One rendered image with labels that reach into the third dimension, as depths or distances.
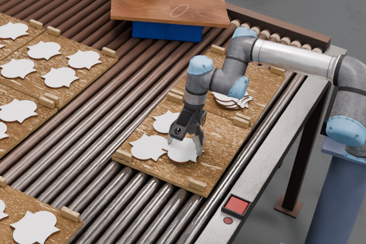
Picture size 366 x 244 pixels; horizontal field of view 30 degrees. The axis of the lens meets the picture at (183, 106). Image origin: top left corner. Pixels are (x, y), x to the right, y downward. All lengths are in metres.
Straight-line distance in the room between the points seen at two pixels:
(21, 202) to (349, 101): 1.01
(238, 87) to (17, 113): 0.80
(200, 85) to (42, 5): 1.23
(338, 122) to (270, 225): 1.56
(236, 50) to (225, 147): 0.40
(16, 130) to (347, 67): 1.11
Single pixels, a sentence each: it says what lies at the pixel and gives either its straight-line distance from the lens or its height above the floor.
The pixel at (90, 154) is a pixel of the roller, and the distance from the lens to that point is 2.32.
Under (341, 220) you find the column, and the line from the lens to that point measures 2.88.
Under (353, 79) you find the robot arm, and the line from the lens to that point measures 2.02.
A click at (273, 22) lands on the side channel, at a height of 0.95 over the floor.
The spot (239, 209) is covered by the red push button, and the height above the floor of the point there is 0.93.
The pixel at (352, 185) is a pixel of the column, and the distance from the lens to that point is 2.75.
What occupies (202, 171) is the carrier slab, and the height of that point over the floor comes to 0.94.
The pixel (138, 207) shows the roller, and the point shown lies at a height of 0.91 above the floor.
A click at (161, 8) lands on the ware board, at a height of 1.04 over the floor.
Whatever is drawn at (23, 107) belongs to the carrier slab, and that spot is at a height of 0.95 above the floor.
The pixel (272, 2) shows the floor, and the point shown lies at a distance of 5.51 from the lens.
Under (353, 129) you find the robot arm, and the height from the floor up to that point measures 1.30.
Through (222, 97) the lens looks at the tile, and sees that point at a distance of 2.56.
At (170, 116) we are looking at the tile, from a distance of 2.47.
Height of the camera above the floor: 2.43
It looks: 36 degrees down
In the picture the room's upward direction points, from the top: 8 degrees clockwise
